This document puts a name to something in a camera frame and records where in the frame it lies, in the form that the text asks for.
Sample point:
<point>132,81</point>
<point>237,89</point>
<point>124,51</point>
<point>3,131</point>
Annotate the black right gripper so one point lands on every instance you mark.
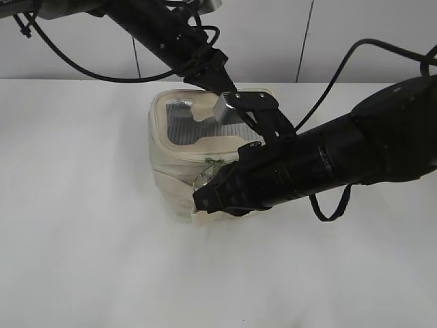
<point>259,180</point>

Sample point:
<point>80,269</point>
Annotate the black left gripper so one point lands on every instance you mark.
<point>207,70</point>

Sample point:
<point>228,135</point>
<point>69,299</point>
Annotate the cream zippered bag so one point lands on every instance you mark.
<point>188,146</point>

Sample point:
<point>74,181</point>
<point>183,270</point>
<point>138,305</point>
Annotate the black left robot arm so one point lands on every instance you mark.
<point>171,30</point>

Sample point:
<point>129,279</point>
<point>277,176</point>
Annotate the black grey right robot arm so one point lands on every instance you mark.
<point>388,137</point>

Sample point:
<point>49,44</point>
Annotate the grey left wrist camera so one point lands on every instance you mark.
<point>224,110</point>

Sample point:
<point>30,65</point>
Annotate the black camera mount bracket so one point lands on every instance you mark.
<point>260,111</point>

